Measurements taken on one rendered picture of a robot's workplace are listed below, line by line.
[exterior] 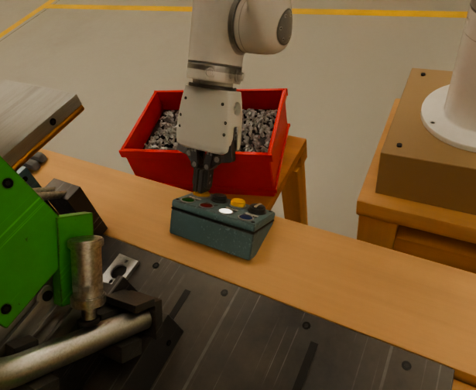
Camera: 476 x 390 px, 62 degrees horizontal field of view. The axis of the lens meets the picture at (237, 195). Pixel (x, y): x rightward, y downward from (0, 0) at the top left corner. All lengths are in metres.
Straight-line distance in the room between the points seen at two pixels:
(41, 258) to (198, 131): 0.30
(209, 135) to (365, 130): 1.66
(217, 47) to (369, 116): 1.77
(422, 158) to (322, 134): 1.54
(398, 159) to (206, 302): 0.38
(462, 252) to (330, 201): 1.09
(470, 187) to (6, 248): 0.63
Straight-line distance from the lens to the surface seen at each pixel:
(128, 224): 0.72
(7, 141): 0.60
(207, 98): 0.62
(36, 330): 0.51
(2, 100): 0.70
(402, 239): 0.83
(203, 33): 0.61
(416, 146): 0.71
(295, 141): 0.94
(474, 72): 0.69
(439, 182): 0.71
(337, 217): 1.80
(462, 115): 0.73
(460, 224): 0.74
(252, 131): 0.86
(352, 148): 2.11
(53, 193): 0.65
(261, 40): 0.57
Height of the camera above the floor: 1.41
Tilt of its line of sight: 47 degrees down
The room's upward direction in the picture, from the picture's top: 14 degrees counter-clockwise
